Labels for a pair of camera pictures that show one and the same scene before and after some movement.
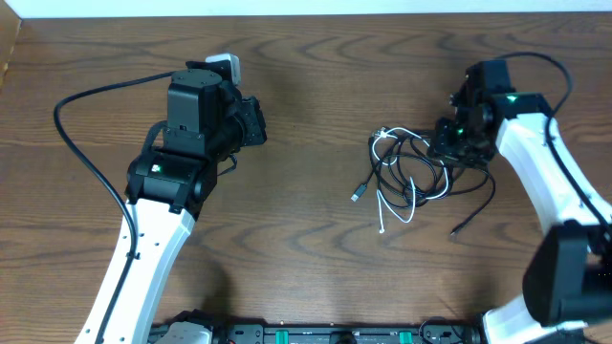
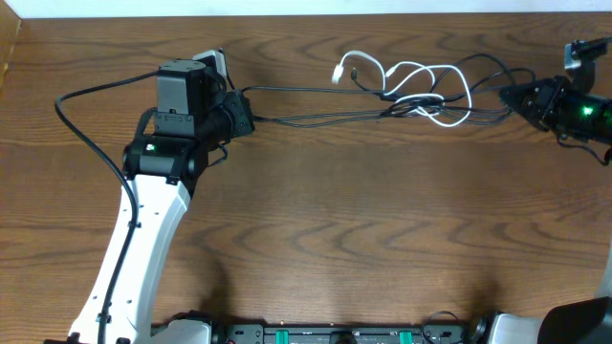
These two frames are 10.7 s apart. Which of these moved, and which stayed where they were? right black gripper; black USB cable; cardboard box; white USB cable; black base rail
Moved: white USB cable; black USB cable; right black gripper
Stayed: cardboard box; black base rail
